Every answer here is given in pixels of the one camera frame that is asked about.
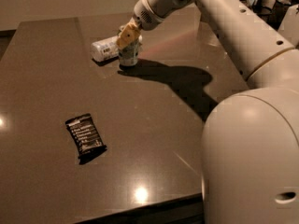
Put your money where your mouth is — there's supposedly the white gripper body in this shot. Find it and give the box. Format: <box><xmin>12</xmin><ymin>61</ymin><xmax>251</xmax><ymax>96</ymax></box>
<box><xmin>132</xmin><ymin>0</ymin><xmax>191</xmax><ymax>31</ymax></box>

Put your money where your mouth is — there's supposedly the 7up soda can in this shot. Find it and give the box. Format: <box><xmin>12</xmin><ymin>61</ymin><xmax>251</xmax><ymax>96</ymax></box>
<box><xmin>119</xmin><ymin>39</ymin><xmax>139</xmax><ymax>67</ymax></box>

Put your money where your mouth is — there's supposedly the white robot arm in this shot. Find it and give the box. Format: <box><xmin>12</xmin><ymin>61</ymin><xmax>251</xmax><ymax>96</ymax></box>
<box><xmin>121</xmin><ymin>0</ymin><xmax>299</xmax><ymax>224</ymax></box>

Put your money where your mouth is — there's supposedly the clear plastic water bottle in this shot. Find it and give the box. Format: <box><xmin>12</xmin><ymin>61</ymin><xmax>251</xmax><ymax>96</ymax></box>
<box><xmin>90</xmin><ymin>35</ymin><xmax>144</xmax><ymax>63</ymax></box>

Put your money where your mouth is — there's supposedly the black snack bar wrapper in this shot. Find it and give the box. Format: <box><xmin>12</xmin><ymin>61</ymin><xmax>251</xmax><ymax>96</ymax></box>
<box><xmin>65</xmin><ymin>113</ymin><xmax>107</xmax><ymax>159</ymax></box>

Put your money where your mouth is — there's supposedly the black wire basket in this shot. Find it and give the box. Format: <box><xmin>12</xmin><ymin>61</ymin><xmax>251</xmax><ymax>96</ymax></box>
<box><xmin>253</xmin><ymin>6</ymin><xmax>279</xmax><ymax>30</ymax></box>

